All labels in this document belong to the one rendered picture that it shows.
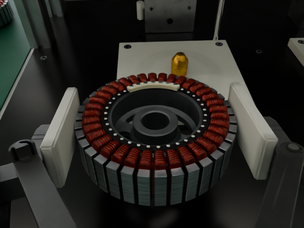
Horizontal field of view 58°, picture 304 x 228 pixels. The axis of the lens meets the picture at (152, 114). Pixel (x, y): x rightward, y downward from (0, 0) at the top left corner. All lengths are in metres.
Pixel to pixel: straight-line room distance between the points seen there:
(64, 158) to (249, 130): 0.11
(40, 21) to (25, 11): 0.02
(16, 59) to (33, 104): 0.14
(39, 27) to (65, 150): 0.27
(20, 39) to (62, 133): 0.36
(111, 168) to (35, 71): 0.25
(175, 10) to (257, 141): 0.30
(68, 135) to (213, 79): 0.20
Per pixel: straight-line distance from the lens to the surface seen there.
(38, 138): 0.17
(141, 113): 0.20
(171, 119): 0.20
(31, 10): 0.41
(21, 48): 0.49
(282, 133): 0.18
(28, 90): 0.36
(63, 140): 0.17
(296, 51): 0.43
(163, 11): 0.43
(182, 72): 0.33
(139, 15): 0.44
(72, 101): 0.19
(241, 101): 0.19
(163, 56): 0.37
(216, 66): 0.35
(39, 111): 0.33
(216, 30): 0.40
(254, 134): 0.17
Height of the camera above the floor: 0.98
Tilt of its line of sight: 45 degrees down
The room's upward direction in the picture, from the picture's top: straight up
